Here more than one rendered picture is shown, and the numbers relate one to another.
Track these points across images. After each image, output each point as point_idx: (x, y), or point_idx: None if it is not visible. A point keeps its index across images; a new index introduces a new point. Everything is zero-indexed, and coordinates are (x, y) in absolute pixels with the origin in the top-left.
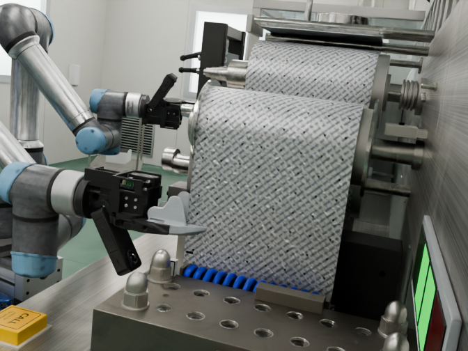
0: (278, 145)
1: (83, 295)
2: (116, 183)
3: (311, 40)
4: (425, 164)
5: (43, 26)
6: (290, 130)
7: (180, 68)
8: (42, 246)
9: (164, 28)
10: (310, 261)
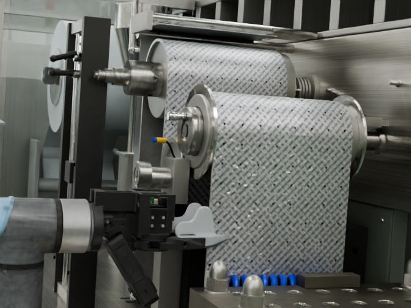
0: (291, 142)
1: None
2: (146, 201)
3: (188, 38)
4: (408, 145)
5: None
6: (300, 128)
7: (52, 71)
8: (39, 298)
9: None
10: (323, 247)
